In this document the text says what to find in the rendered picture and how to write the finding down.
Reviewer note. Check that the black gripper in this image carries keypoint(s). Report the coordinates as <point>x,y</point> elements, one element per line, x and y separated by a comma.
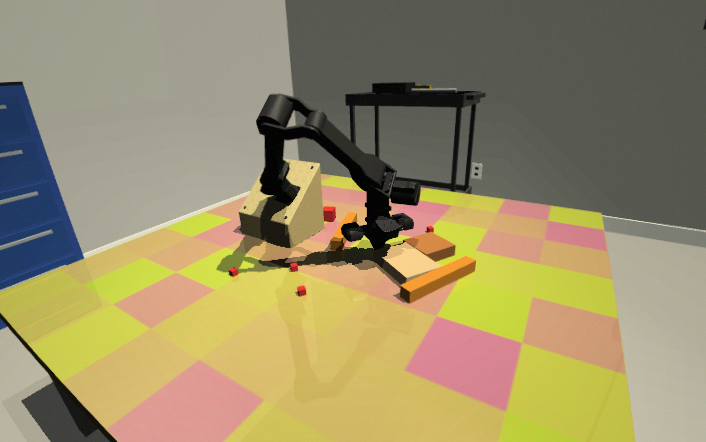
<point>354,232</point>

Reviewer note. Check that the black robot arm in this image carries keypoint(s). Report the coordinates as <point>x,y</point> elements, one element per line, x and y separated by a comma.
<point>366,169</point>

